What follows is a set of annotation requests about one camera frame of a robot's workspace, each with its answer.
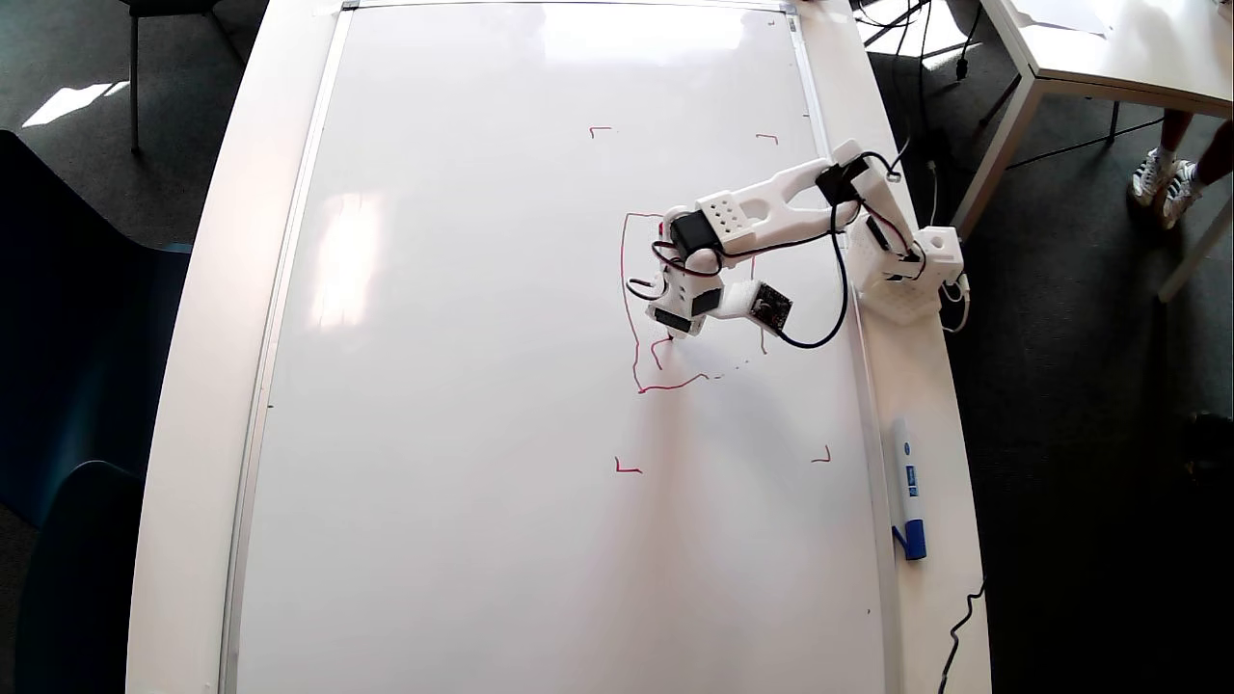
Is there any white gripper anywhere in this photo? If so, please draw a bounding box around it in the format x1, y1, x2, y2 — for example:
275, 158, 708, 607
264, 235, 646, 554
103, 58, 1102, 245
642, 268, 726, 341

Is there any large white whiteboard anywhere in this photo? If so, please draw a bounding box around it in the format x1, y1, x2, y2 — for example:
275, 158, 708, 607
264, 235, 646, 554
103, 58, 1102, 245
220, 0, 902, 694

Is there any blue capped whiteboard marker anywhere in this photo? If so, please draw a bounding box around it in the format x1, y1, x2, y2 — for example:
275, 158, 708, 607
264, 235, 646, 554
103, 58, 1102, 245
889, 416, 929, 563

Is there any white striped sneaker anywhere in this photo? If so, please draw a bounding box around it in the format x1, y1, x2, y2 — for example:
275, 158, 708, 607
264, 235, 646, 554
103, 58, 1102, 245
1130, 147, 1173, 207
1160, 160, 1203, 230

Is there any white side table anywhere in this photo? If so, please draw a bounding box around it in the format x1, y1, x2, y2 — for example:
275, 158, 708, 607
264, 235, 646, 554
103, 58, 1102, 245
950, 0, 1234, 305

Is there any large dark teal chair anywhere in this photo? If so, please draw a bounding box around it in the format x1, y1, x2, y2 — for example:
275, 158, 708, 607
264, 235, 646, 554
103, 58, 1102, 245
0, 128, 194, 529

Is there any metal legged chair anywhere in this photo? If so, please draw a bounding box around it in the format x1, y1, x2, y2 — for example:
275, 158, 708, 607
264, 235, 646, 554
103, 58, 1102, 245
121, 0, 244, 157

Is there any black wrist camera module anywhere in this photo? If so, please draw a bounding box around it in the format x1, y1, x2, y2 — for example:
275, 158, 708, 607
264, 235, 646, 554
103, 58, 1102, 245
749, 281, 794, 334

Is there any black camera cable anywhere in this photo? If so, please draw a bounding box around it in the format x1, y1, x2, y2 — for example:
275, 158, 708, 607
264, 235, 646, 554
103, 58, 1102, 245
776, 149, 904, 351

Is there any white base cable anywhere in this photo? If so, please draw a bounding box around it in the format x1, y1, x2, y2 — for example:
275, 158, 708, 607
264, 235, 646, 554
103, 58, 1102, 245
940, 273, 971, 334

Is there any black floor cable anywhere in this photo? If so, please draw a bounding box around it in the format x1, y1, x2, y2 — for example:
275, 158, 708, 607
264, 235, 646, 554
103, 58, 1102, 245
853, 0, 977, 88

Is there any black cable at table edge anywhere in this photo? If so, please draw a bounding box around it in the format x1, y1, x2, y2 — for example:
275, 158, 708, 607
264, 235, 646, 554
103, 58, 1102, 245
937, 576, 986, 694

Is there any thin black cable under table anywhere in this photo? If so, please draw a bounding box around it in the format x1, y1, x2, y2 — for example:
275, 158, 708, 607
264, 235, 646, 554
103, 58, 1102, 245
1006, 118, 1167, 172

